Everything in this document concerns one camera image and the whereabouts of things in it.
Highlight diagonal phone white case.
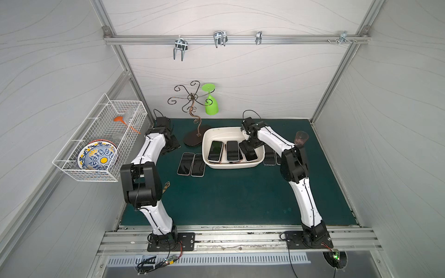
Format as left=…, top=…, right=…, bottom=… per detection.
left=275, top=152, right=281, bottom=165

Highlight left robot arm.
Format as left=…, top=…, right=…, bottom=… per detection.
left=120, top=127, right=178, bottom=243

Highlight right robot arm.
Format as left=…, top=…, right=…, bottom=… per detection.
left=242, top=118, right=329, bottom=248

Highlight white plastic storage box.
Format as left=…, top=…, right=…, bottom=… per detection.
left=202, top=127, right=265, bottom=170

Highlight gold fork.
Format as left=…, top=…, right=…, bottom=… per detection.
left=162, top=181, right=170, bottom=193

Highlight green plastic goblet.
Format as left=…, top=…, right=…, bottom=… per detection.
left=202, top=83, right=219, bottom=116

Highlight brown translucent cup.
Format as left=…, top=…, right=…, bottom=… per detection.
left=294, top=130, right=309, bottom=146

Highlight colourful patterned plate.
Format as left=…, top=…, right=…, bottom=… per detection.
left=77, top=140, right=117, bottom=171

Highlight small metal hook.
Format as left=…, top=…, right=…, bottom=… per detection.
left=255, top=31, right=263, bottom=45

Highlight metal clip hook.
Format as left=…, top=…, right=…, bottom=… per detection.
left=213, top=31, right=228, bottom=48

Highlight metal double hook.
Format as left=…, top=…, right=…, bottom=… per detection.
left=173, top=38, right=188, bottom=61

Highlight white vent strip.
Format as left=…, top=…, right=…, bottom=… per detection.
left=107, top=252, right=311, bottom=268

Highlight round black puck device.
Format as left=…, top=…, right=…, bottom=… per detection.
left=323, top=251, right=348, bottom=269

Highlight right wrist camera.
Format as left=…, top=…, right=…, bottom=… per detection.
left=242, top=117, right=256, bottom=131

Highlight black wire cup stand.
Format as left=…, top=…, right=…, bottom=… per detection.
left=167, top=81, right=212, bottom=147

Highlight white wire basket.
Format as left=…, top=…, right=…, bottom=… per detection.
left=53, top=95, right=147, bottom=182

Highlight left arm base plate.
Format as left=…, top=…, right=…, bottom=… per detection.
left=147, top=232, right=195, bottom=252

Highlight aluminium front rail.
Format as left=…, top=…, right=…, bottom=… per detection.
left=97, top=225, right=383, bottom=255

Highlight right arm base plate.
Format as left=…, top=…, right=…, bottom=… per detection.
left=283, top=231, right=334, bottom=250

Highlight aluminium cross rail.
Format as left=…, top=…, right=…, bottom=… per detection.
left=104, top=34, right=372, bottom=46

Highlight left base cable bundle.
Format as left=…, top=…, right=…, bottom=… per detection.
left=135, top=239, right=184, bottom=275

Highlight metal bracket hook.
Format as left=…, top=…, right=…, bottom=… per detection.
left=326, top=31, right=358, bottom=45

